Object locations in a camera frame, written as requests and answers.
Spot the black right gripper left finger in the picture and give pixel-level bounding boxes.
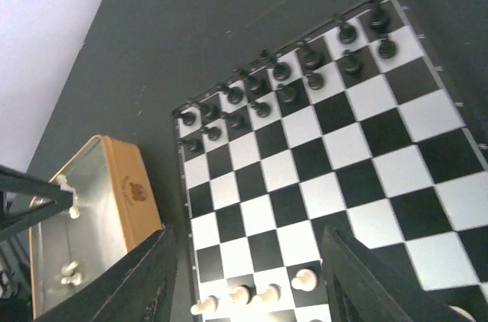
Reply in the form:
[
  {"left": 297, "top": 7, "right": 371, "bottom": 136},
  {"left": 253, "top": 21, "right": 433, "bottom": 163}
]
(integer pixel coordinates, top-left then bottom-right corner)
[{"left": 36, "top": 226, "right": 178, "bottom": 321}]

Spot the black and white chessboard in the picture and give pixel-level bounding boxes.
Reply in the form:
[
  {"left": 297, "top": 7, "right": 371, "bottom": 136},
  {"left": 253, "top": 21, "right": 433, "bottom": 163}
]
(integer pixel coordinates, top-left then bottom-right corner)
[{"left": 173, "top": 0, "right": 487, "bottom": 321}]

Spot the white chess piece passed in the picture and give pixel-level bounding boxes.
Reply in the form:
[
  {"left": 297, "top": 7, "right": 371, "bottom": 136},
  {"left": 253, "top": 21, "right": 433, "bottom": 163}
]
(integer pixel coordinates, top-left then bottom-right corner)
[{"left": 56, "top": 174, "right": 80, "bottom": 219}]

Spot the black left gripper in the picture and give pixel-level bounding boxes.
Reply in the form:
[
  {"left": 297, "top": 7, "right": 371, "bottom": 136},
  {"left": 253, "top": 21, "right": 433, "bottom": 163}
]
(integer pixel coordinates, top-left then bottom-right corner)
[{"left": 1, "top": 166, "right": 72, "bottom": 242}]

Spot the white chess pawn on board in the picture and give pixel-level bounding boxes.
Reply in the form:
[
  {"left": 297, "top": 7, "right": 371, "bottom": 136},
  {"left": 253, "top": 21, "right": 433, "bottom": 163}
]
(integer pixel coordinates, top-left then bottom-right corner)
[{"left": 291, "top": 269, "right": 318, "bottom": 292}]

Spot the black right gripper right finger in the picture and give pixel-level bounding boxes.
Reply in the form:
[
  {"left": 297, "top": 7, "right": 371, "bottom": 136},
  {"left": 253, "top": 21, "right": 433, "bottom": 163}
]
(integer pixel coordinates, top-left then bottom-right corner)
[{"left": 320, "top": 226, "right": 469, "bottom": 321}]

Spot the tan sweet bear tin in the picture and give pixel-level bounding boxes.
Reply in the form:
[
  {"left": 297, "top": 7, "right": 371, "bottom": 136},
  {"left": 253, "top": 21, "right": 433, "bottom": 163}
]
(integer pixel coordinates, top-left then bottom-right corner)
[{"left": 28, "top": 135, "right": 162, "bottom": 318}]

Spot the black chess pawn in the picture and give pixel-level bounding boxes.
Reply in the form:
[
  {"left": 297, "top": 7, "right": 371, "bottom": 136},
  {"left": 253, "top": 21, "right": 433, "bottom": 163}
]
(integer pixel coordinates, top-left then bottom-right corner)
[{"left": 178, "top": 137, "right": 203, "bottom": 153}]

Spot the white chess rook on board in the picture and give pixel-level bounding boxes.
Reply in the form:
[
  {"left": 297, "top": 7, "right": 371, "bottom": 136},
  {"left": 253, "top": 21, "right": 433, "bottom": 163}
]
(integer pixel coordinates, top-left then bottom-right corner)
[{"left": 190, "top": 295, "right": 219, "bottom": 316}]

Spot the black chess piece corner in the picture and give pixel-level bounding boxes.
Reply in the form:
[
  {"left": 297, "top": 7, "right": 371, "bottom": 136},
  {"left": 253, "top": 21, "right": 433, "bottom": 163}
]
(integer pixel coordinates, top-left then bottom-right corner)
[{"left": 368, "top": 1, "right": 390, "bottom": 31}]

